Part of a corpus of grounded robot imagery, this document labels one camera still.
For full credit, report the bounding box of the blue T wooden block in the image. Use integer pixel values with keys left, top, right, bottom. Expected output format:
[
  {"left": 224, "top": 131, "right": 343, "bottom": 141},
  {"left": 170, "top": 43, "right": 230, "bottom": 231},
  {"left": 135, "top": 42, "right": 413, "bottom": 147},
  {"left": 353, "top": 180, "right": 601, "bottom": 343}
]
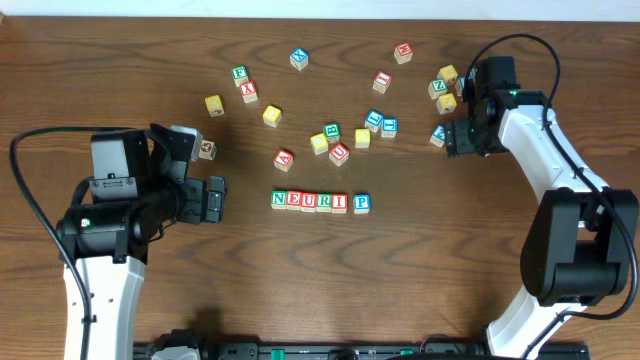
[{"left": 381, "top": 118, "right": 398, "bottom": 138}]

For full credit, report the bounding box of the green R wooden block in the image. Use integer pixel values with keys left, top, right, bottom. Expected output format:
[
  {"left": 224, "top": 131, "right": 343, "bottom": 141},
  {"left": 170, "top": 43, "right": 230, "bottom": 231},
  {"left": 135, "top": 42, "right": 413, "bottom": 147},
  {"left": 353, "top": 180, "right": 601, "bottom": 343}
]
[{"left": 316, "top": 193, "right": 332, "bottom": 213}]

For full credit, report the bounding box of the red u wooden block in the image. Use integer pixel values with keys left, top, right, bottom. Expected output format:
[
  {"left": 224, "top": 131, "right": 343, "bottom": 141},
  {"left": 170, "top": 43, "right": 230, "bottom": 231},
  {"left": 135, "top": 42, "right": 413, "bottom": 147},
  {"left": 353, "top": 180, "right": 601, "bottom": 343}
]
[
  {"left": 329, "top": 143, "right": 350, "bottom": 167},
  {"left": 300, "top": 192, "right": 317, "bottom": 213}
]

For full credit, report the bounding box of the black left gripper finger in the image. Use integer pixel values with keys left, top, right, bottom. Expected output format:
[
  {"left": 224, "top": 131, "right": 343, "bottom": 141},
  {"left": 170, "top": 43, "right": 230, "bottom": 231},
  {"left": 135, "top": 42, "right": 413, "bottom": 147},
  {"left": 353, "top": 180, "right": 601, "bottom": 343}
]
[
  {"left": 205, "top": 176, "right": 227, "bottom": 224},
  {"left": 148, "top": 123, "right": 191, "bottom": 185}
]

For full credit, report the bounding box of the yellow brush side wooden block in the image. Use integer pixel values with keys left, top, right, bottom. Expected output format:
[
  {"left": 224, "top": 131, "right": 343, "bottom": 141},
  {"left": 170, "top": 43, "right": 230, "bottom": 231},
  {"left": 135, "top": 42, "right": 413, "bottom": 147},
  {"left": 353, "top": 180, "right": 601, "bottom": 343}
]
[{"left": 436, "top": 93, "right": 457, "bottom": 115}]

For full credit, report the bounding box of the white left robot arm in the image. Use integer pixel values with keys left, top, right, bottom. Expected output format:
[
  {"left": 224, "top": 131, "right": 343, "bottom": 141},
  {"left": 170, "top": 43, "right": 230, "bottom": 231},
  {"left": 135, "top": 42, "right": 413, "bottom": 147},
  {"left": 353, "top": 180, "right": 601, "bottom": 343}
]
[{"left": 56, "top": 124, "right": 226, "bottom": 359}]

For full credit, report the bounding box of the green B wooden block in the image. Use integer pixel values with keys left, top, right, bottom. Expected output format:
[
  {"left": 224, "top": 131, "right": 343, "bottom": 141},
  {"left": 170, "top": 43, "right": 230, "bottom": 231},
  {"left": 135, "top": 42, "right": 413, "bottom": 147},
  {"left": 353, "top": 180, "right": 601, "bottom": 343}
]
[{"left": 323, "top": 122, "right": 341, "bottom": 144}]

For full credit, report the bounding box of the red i wooden block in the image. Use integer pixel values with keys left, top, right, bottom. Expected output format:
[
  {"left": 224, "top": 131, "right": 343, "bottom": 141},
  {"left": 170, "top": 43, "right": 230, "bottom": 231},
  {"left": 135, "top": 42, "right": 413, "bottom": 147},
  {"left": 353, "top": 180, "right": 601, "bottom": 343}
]
[
  {"left": 331, "top": 194, "right": 348, "bottom": 214},
  {"left": 372, "top": 71, "right": 392, "bottom": 94}
]

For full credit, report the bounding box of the yellow soccer side wooden block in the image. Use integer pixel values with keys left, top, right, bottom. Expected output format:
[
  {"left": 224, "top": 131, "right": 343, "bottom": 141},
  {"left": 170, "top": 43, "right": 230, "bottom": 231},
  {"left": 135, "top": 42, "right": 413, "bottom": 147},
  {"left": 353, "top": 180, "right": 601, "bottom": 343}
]
[{"left": 437, "top": 65, "right": 458, "bottom": 85}]

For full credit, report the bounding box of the red top far wooden block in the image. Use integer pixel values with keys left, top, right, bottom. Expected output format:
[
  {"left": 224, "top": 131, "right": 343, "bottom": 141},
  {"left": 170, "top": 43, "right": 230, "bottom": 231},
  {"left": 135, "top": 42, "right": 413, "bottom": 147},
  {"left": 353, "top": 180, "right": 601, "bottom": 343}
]
[{"left": 394, "top": 42, "right": 414, "bottom": 64}]

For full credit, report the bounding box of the red Y wooden block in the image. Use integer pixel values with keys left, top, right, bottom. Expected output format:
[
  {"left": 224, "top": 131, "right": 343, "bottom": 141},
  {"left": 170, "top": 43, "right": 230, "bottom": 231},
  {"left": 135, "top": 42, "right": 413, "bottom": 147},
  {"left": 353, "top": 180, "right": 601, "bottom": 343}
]
[{"left": 239, "top": 81, "right": 258, "bottom": 103}]

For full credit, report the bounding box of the blue P wooden block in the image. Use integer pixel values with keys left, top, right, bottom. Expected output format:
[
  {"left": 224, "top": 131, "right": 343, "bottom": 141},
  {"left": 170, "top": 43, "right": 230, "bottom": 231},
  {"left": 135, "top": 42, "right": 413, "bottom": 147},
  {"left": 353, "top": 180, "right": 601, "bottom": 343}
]
[{"left": 353, "top": 194, "right": 371, "bottom": 214}]

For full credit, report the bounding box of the blue 2 wooden block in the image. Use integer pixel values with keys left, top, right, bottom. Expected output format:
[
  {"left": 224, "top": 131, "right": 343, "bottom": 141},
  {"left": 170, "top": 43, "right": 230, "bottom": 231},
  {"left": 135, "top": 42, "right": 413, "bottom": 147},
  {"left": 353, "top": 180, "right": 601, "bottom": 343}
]
[{"left": 430, "top": 125, "right": 446, "bottom": 147}]

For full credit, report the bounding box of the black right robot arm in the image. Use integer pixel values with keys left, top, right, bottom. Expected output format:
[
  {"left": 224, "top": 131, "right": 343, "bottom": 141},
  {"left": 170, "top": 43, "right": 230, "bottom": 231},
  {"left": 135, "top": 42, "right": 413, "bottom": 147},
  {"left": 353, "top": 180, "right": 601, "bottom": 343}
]
[{"left": 444, "top": 89, "right": 639, "bottom": 359}]

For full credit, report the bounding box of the blue X wooden block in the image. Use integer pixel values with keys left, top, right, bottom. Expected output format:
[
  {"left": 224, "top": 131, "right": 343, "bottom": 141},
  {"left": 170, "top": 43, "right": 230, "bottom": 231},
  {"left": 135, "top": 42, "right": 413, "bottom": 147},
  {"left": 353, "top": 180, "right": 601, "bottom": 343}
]
[{"left": 290, "top": 48, "right": 309, "bottom": 71}]

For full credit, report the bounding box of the yellow O wooden block left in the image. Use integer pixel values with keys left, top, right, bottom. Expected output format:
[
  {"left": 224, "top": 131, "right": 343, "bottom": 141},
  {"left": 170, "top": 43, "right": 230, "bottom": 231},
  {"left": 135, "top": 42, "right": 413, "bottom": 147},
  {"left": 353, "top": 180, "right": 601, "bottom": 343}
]
[{"left": 263, "top": 105, "right": 282, "bottom": 127}]

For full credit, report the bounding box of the yellow acorn wooden block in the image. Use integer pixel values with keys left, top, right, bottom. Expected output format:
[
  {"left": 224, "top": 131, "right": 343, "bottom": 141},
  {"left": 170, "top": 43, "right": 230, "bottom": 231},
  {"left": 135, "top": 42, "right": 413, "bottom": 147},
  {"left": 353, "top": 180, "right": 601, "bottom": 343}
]
[{"left": 204, "top": 95, "right": 224, "bottom": 117}]

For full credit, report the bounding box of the soccer ball J wooden block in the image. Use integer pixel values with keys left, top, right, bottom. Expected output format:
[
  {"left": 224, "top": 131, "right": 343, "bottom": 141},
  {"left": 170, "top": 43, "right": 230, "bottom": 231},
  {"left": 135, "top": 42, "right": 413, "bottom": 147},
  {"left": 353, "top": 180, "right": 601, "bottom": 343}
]
[{"left": 199, "top": 140, "right": 217, "bottom": 161}]

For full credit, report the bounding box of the green F wooden block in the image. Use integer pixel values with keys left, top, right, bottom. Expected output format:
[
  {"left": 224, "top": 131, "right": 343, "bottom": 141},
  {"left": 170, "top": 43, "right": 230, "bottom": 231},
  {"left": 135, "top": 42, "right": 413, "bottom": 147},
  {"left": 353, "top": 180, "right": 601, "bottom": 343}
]
[{"left": 231, "top": 65, "right": 249, "bottom": 87}]

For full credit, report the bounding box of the yellow C wooden block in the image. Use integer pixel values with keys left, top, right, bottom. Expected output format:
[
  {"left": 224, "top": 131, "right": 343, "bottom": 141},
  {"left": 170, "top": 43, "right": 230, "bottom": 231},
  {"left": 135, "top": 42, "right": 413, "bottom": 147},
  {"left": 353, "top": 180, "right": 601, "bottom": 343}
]
[{"left": 310, "top": 133, "right": 329, "bottom": 155}]

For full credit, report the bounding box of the red A wooden block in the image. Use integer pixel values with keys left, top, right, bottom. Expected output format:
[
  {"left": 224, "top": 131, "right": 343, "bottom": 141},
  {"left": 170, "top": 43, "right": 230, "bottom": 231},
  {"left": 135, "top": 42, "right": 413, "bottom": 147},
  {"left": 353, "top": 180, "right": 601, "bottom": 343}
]
[{"left": 274, "top": 149, "right": 294, "bottom": 172}]

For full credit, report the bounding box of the blue L wooden block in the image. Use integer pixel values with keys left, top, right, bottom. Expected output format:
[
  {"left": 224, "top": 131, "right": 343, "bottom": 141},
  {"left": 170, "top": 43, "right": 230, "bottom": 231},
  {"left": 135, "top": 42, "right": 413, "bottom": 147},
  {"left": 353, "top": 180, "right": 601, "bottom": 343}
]
[{"left": 364, "top": 110, "right": 384, "bottom": 133}]

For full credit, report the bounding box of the red E wooden block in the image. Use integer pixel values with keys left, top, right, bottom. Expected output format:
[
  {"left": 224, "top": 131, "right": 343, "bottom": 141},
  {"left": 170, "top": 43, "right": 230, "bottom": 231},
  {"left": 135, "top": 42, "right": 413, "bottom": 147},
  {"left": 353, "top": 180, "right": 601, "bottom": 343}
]
[{"left": 285, "top": 191, "right": 302, "bottom": 211}]

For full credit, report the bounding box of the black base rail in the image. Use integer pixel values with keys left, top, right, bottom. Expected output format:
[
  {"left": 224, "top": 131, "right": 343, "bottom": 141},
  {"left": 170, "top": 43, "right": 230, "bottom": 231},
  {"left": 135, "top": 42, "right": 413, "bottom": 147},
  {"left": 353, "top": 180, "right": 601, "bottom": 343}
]
[{"left": 133, "top": 328, "right": 591, "bottom": 360}]

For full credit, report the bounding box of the green Z wooden block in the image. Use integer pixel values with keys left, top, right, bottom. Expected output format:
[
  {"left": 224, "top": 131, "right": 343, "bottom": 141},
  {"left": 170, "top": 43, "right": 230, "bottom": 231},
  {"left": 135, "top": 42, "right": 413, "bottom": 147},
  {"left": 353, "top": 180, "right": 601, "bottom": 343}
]
[{"left": 428, "top": 79, "right": 448, "bottom": 100}]

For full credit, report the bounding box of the blue 5 wooden block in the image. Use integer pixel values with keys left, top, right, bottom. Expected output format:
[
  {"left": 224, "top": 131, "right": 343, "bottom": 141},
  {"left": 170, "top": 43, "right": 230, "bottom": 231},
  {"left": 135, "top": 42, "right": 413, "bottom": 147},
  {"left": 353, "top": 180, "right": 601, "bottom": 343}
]
[{"left": 455, "top": 76, "right": 465, "bottom": 98}]

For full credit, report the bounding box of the green N wooden block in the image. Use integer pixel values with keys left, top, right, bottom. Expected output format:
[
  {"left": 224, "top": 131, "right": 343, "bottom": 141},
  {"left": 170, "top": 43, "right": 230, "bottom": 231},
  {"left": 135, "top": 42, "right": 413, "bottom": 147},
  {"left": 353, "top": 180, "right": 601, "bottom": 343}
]
[{"left": 271, "top": 190, "right": 287, "bottom": 209}]

